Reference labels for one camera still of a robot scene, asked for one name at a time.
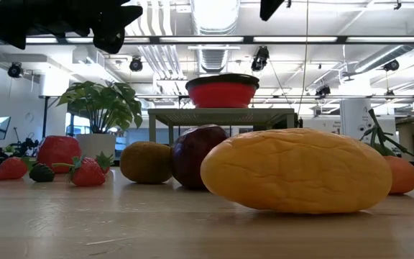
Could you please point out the yellow orange mango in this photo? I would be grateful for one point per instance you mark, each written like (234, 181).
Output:
(297, 172)

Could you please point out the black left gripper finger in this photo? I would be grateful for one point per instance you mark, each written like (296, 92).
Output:
(109, 39)
(120, 16)

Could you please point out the white plant pot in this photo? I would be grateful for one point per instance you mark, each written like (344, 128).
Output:
(95, 145)

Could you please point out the brown kiwi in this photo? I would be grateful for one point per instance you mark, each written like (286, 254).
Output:
(146, 162)

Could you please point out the green monstera plant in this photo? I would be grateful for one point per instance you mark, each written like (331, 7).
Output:
(102, 104)

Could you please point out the small red strawberry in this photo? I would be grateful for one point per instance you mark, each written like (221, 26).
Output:
(104, 160)
(11, 169)
(88, 174)

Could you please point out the black overhead frame bar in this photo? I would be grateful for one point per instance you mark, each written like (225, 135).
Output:
(248, 39)

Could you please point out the red bowl with grey rim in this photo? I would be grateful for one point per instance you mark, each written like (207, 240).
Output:
(222, 95)

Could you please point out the small dark purple berry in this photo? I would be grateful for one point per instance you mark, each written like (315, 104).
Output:
(41, 173)

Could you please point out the silver ceiling duct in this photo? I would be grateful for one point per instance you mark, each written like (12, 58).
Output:
(214, 18)

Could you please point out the large red fruit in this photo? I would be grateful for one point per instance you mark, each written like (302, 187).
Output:
(58, 151)

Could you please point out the black ceiling spotlight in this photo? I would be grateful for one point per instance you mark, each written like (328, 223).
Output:
(391, 65)
(14, 70)
(136, 64)
(322, 90)
(260, 59)

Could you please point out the dark maroon fruit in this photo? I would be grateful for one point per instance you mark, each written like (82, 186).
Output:
(192, 154)

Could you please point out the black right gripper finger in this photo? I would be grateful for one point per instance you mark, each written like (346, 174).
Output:
(270, 7)

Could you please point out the green perforated metal shelf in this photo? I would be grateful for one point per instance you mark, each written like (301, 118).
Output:
(221, 117)

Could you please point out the white pillar with signs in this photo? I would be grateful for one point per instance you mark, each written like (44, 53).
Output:
(354, 118)

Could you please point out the black background equipment stand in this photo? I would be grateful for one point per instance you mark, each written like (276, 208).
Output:
(25, 145)

